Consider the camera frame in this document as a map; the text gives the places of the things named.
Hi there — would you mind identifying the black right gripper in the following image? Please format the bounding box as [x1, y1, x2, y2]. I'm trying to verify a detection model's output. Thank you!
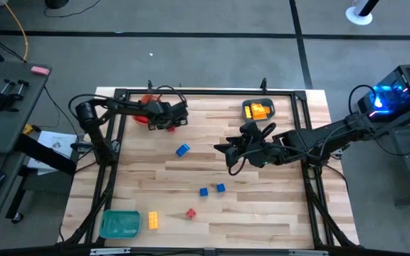
[214, 134, 287, 168]

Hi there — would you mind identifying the orange plastic bin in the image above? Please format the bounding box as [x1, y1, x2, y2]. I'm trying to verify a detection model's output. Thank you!
[132, 93, 162, 126]

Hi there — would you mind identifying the grey plastic bin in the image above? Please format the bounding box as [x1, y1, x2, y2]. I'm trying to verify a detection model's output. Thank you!
[241, 97, 276, 123]

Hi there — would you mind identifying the teal plastic bin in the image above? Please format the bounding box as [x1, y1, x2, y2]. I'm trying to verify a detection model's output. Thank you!
[99, 209, 142, 239]

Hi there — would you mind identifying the pink eraser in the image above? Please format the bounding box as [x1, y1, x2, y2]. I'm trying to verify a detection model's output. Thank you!
[30, 65, 51, 76]

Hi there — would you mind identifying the yellow black tool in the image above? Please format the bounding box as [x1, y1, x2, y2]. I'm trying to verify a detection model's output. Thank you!
[22, 123, 42, 138]

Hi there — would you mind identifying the black round base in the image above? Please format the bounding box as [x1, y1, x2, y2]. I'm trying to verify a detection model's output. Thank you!
[44, 0, 70, 10]

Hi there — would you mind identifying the black computer case with lights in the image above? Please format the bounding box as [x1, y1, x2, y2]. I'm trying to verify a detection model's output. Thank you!
[357, 63, 410, 118]

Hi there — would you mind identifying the white round stand base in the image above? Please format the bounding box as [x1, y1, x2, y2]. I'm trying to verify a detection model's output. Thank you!
[345, 0, 380, 26]

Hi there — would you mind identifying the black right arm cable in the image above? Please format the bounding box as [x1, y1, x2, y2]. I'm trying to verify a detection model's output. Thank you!
[228, 122, 278, 177]

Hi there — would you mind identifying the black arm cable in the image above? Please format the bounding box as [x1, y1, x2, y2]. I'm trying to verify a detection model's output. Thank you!
[228, 122, 278, 177]
[154, 85, 188, 106]

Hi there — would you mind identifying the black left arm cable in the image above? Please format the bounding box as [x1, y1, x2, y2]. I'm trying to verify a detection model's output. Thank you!
[154, 85, 188, 106]

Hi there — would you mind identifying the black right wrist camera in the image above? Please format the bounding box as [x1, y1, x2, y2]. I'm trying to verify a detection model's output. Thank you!
[239, 121, 263, 140]

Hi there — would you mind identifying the black aluminium frame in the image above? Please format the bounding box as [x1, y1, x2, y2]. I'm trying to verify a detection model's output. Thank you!
[62, 78, 361, 250]

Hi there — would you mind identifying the black floor cable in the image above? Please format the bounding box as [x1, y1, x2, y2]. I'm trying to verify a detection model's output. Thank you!
[43, 0, 101, 18]

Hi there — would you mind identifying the yellow cable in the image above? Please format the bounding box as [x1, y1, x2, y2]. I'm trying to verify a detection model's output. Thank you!
[1, 0, 29, 62]

